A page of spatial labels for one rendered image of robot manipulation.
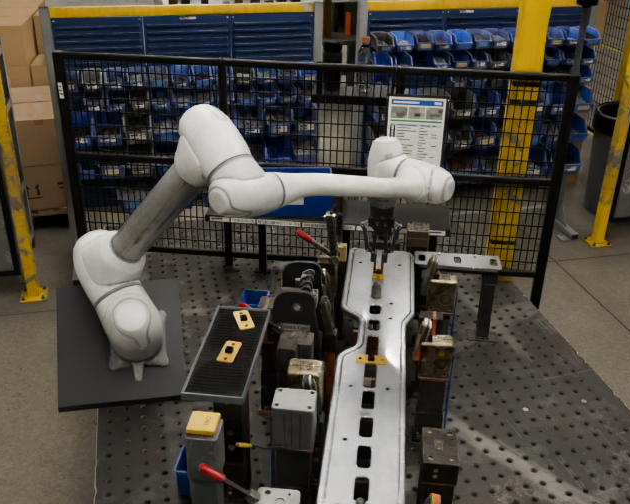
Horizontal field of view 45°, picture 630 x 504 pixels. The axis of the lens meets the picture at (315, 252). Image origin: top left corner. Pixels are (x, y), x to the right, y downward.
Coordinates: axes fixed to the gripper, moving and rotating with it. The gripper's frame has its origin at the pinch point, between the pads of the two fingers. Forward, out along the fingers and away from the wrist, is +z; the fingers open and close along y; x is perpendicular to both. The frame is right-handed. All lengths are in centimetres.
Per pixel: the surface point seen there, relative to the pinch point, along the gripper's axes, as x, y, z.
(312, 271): -32.5, -17.9, -12.8
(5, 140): 127, -190, 13
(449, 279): -6.8, 22.3, 0.8
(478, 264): 13.1, 33.3, 5.3
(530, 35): 58, 47, -62
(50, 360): 73, -157, 106
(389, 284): -4.7, 3.9, 5.3
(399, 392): -60, 8, 5
